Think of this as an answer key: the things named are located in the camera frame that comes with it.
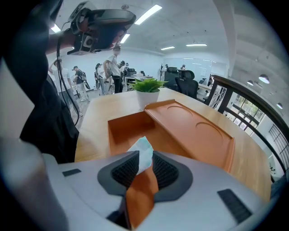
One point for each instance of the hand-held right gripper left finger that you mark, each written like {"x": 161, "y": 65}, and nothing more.
{"x": 90, "y": 180}

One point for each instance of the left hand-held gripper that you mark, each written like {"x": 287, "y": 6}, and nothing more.
{"x": 88, "y": 42}

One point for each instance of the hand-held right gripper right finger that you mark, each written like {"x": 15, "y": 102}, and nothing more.
{"x": 198, "y": 203}

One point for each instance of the orange wooden tray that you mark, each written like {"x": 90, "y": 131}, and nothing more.
{"x": 180, "y": 126}

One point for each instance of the person's left forearm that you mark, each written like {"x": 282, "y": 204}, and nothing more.
{"x": 57, "y": 42}

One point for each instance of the person's left hand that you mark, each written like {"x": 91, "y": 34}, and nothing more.
{"x": 117, "y": 37}

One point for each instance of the long ceiling light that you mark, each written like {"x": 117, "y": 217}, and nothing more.
{"x": 196, "y": 45}
{"x": 124, "y": 38}
{"x": 55, "y": 28}
{"x": 167, "y": 48}
{"x": 147, "y": 14}

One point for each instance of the wooden table with white legs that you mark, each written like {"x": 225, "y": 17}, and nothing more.
{"x": 113, "y": 101}

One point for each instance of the green plant in white pot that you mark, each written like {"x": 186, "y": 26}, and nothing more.
{"x": 147, "y": 90}

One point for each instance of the person's black shirt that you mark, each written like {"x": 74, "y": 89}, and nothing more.
{"x": 40, "y": 108}

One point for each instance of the black office chair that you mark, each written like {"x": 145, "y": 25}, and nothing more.
{"x": 170, "y": 76}
{"x": 187, "y": 83}

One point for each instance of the black metal railing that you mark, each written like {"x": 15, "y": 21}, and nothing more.
{"x": 255, "y": 99}

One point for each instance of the round pendant lamp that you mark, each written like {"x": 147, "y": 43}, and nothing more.
{"x": 263, "y": 79}
{"x": 279, "y": 105}
{"x": 250, "y": 82}

